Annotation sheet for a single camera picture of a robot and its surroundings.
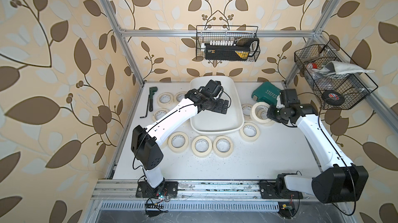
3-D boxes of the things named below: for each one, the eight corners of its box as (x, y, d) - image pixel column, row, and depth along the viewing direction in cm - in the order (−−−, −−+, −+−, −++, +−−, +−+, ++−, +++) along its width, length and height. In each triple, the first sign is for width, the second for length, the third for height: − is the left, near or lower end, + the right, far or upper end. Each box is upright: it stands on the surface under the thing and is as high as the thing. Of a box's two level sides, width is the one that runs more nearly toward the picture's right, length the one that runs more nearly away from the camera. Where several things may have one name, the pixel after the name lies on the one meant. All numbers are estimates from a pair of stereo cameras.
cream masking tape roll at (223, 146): (213, 157, 87) (213, 155, 84) (212, 138, 94) (212, 135, 91) (233, 157, 87) (234, 155, 84) (231, 138, 94) (232, 135, 91)
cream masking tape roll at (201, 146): (191, 157, 87) (190, 155, 84) (192, 138, 94) (192, 135, 91) (212, 157, 87) (212, 155, 84) (211, 138, 94) (211, 135, 91)
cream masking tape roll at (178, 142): (167, 153, 88) (166, 151, 86) (170, 134, 96) (169, 131, 93) (188, 153, 88) (187, 151, 86) (189, 134, 96) (188, 131, 93)
